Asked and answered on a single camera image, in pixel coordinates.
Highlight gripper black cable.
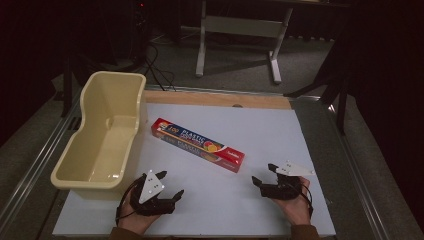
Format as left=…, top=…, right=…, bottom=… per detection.
left=297, top=182, right=315, bottom=220
left=115, top=175, right=148, bottom=226

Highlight person's right hand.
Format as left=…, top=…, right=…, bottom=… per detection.
left=271, top=176, right=313, bottom=227

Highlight cream plastic bin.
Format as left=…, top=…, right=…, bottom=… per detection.
left=49, top=70, right=148, bottom=201

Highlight red plastic wrap box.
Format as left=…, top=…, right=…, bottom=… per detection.
left=150, top=117, right=246, bottom=174

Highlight black metal stand legs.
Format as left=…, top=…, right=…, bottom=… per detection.
left=284, top=64, right=350, bottom=135

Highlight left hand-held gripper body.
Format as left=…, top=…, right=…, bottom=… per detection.
left=128, top=170, right=177, bottom=217

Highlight metal rail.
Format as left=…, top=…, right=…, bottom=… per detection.
left=326, top=101, right=393, bottom=240
left=0, top=98, right=83, bottom=233

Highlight dark equipment with red light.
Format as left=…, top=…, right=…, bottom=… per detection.
left=132, top=0, right=150, bottom=66

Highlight wooden board strip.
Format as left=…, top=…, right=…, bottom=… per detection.
left=143, top=89, right=293, bottom=110

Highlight white metal table frame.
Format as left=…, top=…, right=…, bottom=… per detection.
left=195, top=0, right=295, bottom=85

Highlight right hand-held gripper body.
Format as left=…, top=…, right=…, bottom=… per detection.
left=259, top=160, right=316, bottom=201

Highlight black floor cables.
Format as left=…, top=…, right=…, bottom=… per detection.
left=142, top=42, right=178, bottom=92

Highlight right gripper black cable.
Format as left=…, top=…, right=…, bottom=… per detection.
left=297, top=182, right=315, bottom=220

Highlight person's left hand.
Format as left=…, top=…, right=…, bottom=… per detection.
left=117, top=199, right=162, bottom=236

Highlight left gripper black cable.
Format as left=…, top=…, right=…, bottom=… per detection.
left=115, top=175, right=148, bottom=226

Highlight black metal stand post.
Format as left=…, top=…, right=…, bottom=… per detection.
left=60, top=54, right=74, bottom=118

